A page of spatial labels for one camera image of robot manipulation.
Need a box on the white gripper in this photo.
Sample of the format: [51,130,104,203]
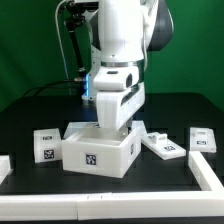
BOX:
[93,66,145,130]

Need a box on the white cabinet door panel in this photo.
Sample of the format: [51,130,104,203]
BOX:
[190,127,217,153]
[141,132,186,160]

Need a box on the white cabinet body box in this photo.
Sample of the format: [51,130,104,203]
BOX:
[62,127,141,178]

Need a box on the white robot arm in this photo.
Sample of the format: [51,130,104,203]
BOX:
[87,0,174,130]

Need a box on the white cabinet top block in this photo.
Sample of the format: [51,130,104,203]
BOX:
[33,128,62,163]

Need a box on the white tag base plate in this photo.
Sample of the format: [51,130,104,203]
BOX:
[63,120,147,139]

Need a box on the black cable bundle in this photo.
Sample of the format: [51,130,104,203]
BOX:
[21,79,88,98]

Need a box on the black camera stand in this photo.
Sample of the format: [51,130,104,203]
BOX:
[58,0,100,81]

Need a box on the white cable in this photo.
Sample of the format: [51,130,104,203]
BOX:
[54,0,71,80]

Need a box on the white obstacle fence frame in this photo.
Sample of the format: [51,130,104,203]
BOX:
[0,151,224,221]

